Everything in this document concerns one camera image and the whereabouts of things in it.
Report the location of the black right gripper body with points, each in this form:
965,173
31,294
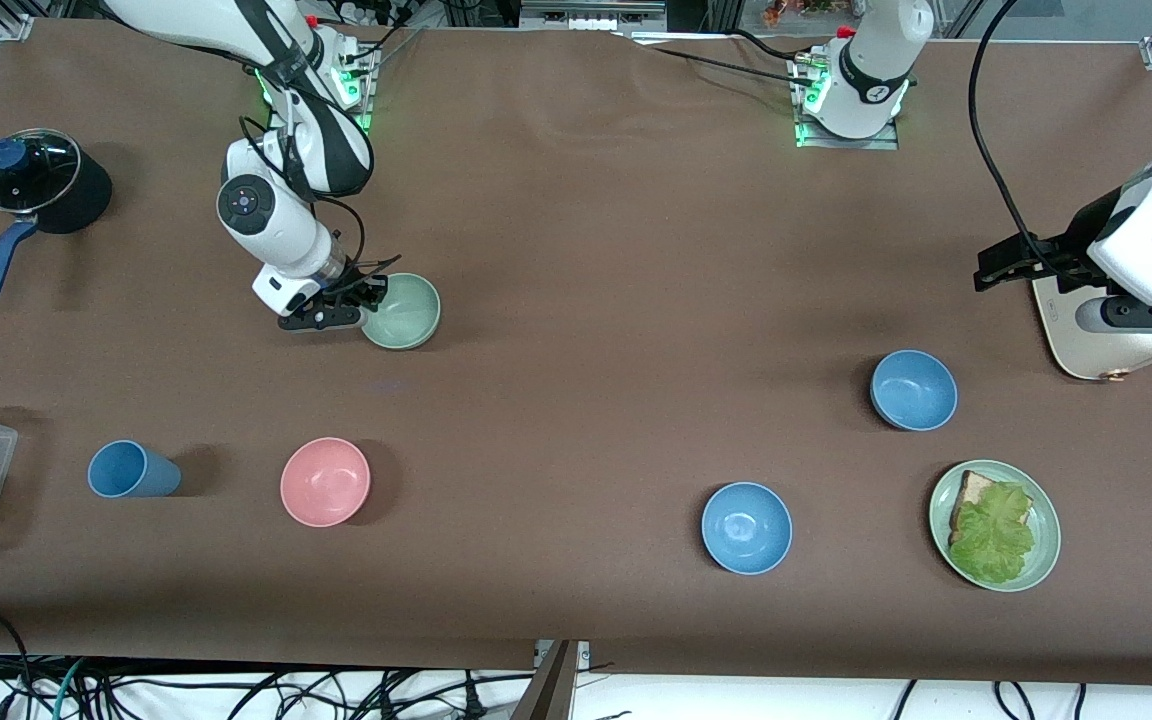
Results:
357,283

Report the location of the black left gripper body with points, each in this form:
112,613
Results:
1073,238

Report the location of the light green bowl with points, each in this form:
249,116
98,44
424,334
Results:
408,312

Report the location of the blue bowl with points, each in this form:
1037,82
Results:
914,390
747,528

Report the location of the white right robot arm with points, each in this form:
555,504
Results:
281,215

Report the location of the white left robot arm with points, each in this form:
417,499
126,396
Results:
871,60

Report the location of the pink bowl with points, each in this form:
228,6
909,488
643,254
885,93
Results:
325,482

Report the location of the cream toaster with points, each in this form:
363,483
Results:
1086,345

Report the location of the bread slice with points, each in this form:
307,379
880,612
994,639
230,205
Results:
971,492

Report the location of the green lettuce leaf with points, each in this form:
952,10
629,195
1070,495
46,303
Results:
994,535

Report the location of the light green plate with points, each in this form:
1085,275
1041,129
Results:
1046,540

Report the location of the blue plastic cup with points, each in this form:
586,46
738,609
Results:
131,470

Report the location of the glass pot lid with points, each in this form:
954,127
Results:
41,175

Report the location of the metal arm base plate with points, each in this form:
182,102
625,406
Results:
361,105
851,142

